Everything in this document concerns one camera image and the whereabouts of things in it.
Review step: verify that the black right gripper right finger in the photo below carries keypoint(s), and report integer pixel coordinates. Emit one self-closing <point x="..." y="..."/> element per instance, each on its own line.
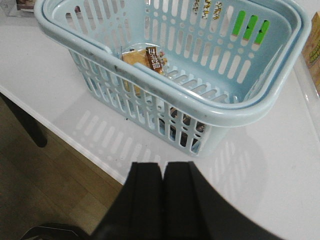
<point x="194" y="210"/>

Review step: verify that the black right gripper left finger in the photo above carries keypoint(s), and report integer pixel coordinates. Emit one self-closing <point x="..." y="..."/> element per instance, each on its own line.
<point x="136" y="213"/>

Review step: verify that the packaged bread slice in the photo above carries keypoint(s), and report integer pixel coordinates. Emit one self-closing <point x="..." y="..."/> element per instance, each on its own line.
<point x="148" y="55"/>

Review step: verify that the light blue plastic basket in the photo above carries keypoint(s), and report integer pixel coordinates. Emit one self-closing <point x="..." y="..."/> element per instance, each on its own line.
<point x="214" y="80"/>

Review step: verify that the black table leg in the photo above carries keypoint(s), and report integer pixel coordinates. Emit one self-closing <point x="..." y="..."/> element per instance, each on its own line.
<point x="29" y="124"/>

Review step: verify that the green cartoon bottle on shelf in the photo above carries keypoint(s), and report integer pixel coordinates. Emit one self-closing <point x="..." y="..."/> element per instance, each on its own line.
<point x="250" y="29"/>

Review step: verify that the yellow box at right edge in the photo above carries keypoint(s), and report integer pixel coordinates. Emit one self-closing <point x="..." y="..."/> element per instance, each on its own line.
<point x="311" y="51"/>

